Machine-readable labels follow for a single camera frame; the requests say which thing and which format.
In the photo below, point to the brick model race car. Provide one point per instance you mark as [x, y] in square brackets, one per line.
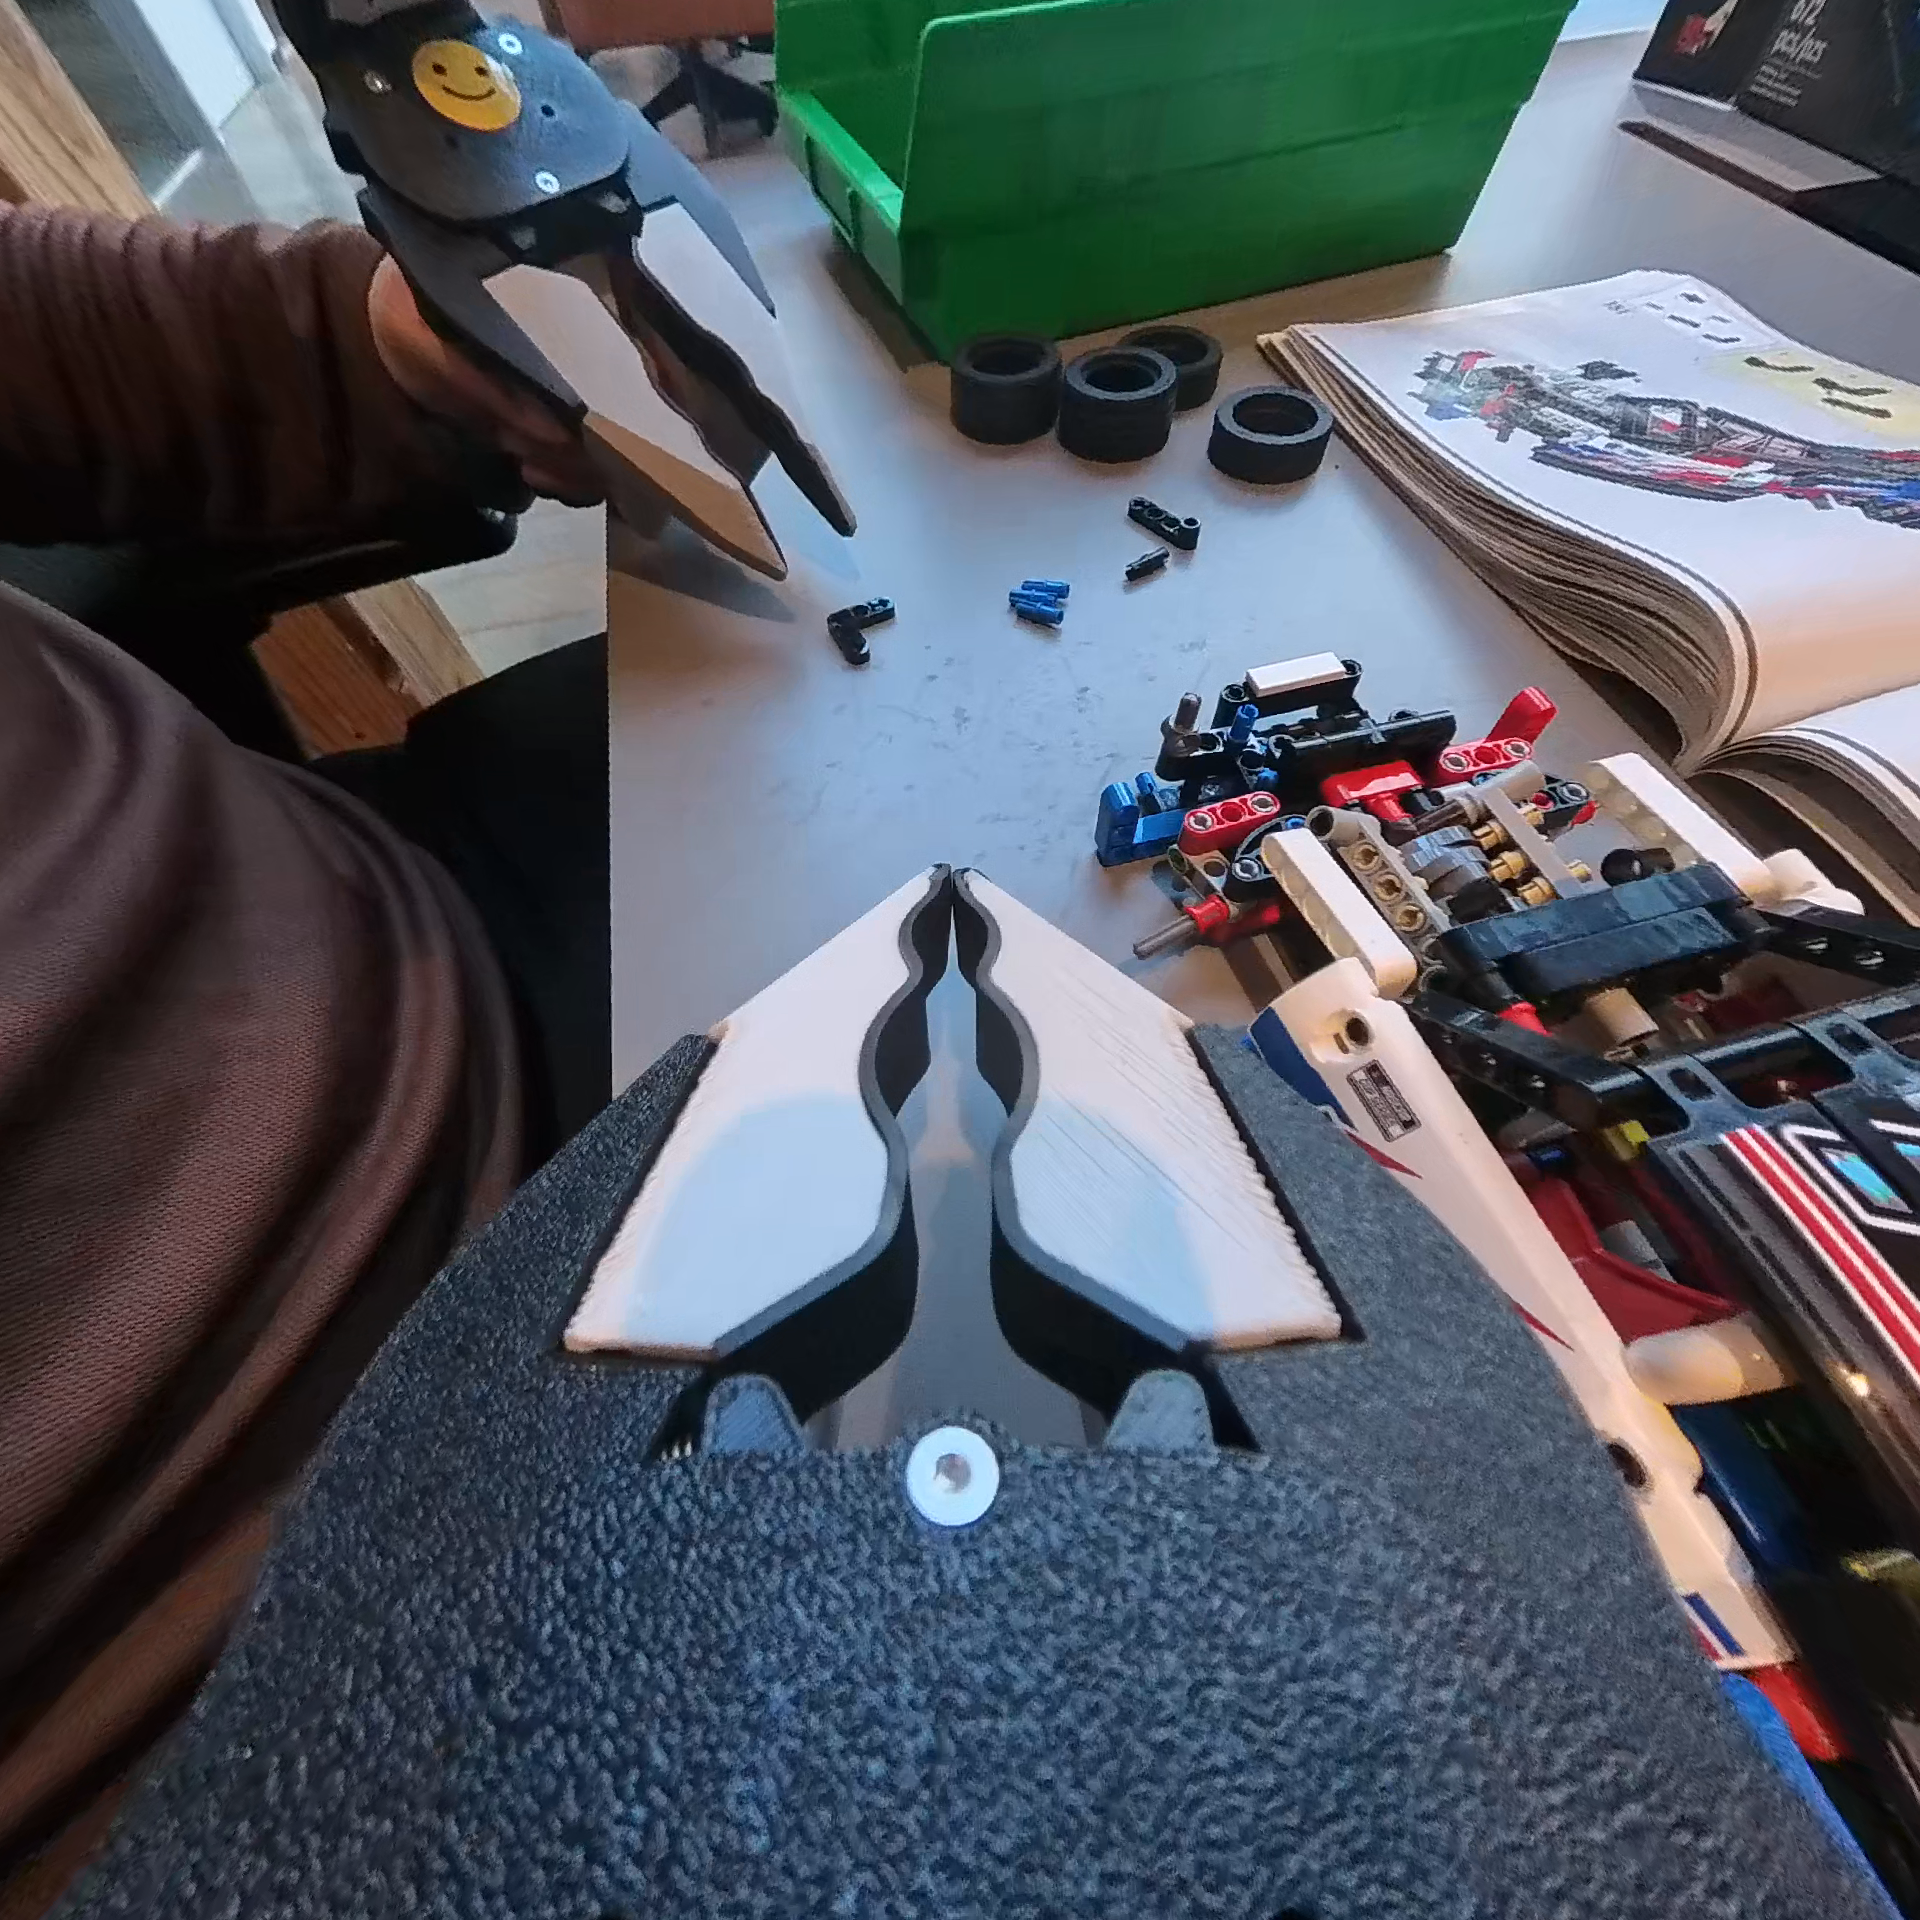
[1575, 931]

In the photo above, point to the office chair base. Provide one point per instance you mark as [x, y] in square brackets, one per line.
[704, 89]

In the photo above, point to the open instruction booklet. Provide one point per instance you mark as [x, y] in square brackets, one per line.
[1500, 451]

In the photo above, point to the black cardboard toy box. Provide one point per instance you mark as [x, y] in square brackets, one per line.
[1800, 75]

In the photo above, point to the person's left hand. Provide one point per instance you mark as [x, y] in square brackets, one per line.
[452, 398]

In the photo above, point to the wooden cabinet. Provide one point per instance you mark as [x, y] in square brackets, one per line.
[375, 675]

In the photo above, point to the green plastic bin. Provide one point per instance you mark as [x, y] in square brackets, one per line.
[1200, 180]

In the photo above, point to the person's black trousers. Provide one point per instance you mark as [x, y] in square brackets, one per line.
[510, 901]

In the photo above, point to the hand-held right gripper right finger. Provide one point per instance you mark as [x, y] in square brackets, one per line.
[1156, 1184]

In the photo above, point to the black angled brick beam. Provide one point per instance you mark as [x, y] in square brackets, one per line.
[854, 629]
[1161, 522]

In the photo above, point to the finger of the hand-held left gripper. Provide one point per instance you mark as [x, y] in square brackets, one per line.
[691, 504]
[734, 389]

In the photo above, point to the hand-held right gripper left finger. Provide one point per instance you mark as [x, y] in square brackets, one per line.
[750, 1184]

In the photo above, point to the black rubber tyre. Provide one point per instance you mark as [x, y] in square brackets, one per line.
[1268, 457]
[1004, 412]
[1200, 368]
[1119, 434]

